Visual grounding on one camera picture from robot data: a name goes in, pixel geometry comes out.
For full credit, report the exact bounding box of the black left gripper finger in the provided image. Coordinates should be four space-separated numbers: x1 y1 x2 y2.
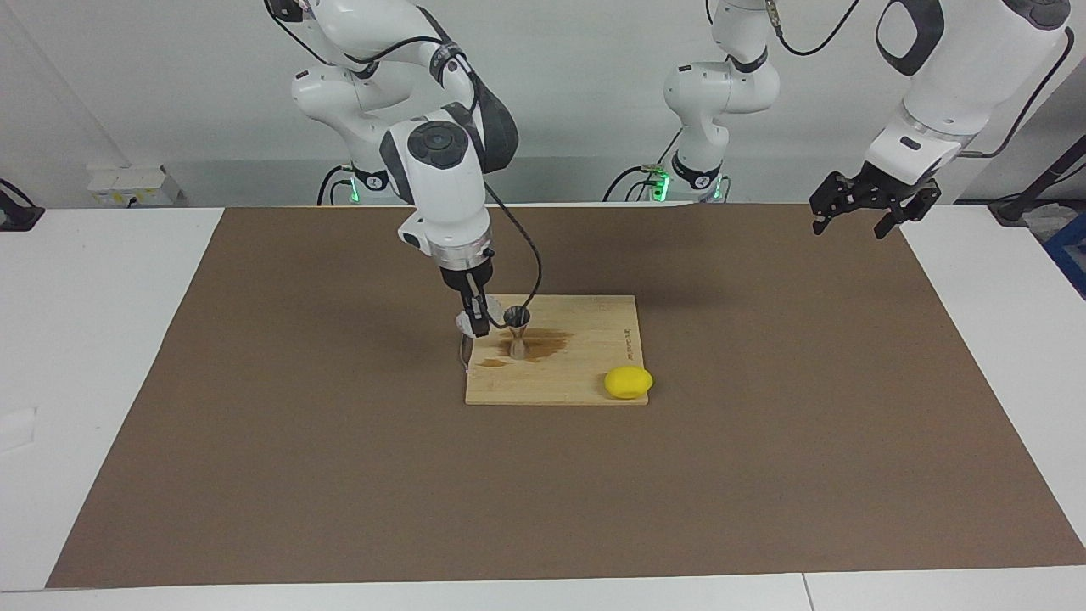
809 171 868 237
873 180 943 241

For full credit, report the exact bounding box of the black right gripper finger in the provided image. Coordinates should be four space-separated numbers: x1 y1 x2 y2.
461 291 495 339

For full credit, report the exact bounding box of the steel cocktail jigger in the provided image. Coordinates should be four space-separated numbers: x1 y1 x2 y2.
504 307 533 360

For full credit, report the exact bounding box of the black stand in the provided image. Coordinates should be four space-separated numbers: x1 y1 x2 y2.
988 136 1086 226

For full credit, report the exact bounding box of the wooden cutting board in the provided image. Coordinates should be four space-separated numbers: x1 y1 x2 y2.
459 294 650 406

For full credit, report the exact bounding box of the yellow lemon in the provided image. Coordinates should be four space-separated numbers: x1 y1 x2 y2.
604 367 654 400

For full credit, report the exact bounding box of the brown table mat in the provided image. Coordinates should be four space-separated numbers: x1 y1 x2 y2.
47 204 1086 589

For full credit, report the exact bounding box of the white table sticker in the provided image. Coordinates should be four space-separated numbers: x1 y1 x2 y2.
0 408 38 452

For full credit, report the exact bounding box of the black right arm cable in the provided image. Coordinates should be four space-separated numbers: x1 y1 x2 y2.
265 0 544 334

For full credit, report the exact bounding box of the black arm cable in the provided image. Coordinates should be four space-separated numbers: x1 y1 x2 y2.
265 0 544 334
768 0 1074 160

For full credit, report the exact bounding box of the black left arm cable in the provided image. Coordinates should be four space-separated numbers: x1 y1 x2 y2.
768 0 1074 160

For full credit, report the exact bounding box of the black base cable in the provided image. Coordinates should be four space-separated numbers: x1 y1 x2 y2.
604 127 684 203
318 165 353 206

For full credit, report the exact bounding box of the white wall socket box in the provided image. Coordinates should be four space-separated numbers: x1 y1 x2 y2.
87 165 183 207

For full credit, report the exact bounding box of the black clamp mount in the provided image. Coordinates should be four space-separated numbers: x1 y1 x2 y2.
0 178 45 232

